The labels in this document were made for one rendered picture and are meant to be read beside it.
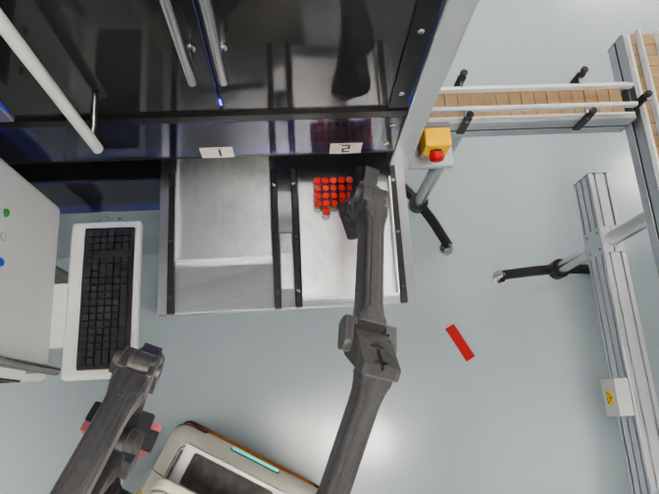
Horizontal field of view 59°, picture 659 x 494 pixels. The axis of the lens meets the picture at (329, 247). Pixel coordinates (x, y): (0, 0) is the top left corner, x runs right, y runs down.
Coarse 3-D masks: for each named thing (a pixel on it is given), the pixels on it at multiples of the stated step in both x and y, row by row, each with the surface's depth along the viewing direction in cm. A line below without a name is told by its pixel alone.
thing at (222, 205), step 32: (192, 160) 166; (224, 160) 166; (256, 160) 167; (192, 192) 163; (224, 192) 164; (256, 192) 164; (192, 224) 160; (224, 224) 161; (256, 224) 161; (192, 256) 158; (224, 256) 158; (256, 256) 155
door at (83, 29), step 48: (0, 0) 95; (48, 0) 96; (96, 0) 97; (144, 0) 97; (192, 0) 98; (0, 48) 107; (48, 48) 108; (96, 48) 109; (144, 48) 110; (0, 96) 123; (48, 96) 124; (96, 96) 125; (144, 96) 126; (192, 96) 127
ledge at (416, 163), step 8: (416, 152) 170; (448, 152) 171; (416, 160) 169; (424, 160) 170; (448, 160) 170; (416, 168) 170; (424, 168) 170; (432, 168) 170; (440, 168) 171; (448, 168) 171
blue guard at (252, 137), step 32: (0, 128) 134; (32, 128) 135; (64, 128) 136; (128, 128) 137; (160, 128) 138; (192, 128) 139; (224, 128) 140; (256, 128) 141; (288, 128) 142; (320, 128) 143; (352, 128) 144; (384, 128) 145; (32, 160) 150; (64, 160) 151
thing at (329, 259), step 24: (312, 192) 165; (312, 216) 163; (336, 216) 163; (312, 240) 161; (336, 240) 161; (384, 240) 162; (312, 264) 159; (336, 264) 159; (384, 264) 160; (312, 288) 157; (336, 288) 157; (384, 288) 158
